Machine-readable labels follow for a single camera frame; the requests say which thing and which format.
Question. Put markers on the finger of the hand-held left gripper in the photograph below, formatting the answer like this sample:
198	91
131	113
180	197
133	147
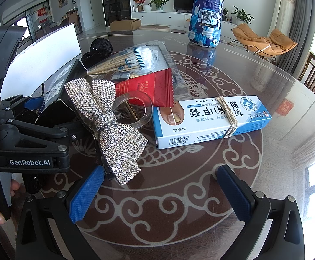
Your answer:
62	134
34	103

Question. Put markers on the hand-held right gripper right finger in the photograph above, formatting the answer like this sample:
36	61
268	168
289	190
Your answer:
236	195

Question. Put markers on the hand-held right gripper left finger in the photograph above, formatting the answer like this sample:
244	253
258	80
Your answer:
87	195

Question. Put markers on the black item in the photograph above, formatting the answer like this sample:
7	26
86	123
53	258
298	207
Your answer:
65	73

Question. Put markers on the white storage box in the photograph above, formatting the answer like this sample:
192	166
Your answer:
38	59

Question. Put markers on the rhinestone bow hair clip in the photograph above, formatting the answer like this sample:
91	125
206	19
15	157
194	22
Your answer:
111	130

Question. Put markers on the blue and white medicine box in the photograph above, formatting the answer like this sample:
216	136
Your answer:
201	126

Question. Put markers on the gold and silver cream tube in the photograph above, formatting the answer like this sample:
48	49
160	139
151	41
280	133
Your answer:
119	75

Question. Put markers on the red foil packet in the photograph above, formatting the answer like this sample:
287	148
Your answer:
152	86

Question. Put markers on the brown patterned glass desktop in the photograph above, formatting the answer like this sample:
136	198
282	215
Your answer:
187	195

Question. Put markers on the black glitter hair accessory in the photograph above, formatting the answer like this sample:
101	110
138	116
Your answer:
35	182

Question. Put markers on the tan rubber band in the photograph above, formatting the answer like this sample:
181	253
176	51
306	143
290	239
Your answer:
232	124

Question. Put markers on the black sequined scrunchie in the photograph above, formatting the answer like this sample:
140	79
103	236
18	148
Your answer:
97	48

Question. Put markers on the red poster on glass door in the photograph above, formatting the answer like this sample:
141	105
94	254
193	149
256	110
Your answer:
42	15

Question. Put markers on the dark wooden dining chair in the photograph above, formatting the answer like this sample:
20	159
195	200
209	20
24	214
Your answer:
73	21

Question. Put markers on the clear pack of cotton swabs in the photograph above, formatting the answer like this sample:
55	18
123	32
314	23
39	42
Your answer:
135	57

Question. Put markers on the cardboard box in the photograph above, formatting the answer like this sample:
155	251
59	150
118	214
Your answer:
123	24

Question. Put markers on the black glass display cabinet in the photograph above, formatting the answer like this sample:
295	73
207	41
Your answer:
115	0

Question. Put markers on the round pink floor cushion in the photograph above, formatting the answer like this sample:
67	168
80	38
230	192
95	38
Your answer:
154	28

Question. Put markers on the red flowers in vase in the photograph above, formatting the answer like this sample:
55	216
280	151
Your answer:
140	2

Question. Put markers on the white television cabinet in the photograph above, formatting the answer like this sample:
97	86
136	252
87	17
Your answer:
157	17

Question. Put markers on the orange lounge chair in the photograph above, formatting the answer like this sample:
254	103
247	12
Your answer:
266	42

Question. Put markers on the green leafy potted plant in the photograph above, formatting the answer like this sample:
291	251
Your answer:
158	2

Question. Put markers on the blue camouflage bottle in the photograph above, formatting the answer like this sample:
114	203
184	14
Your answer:
205	29

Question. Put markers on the grey curtain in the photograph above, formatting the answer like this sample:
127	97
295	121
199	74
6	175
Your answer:
300	32

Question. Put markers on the large green potted plant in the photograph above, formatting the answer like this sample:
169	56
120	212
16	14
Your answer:
243	15

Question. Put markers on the small potted plant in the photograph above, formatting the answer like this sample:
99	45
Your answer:
224	12

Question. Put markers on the white sheer curtain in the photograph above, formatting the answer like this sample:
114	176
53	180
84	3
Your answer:
282	8

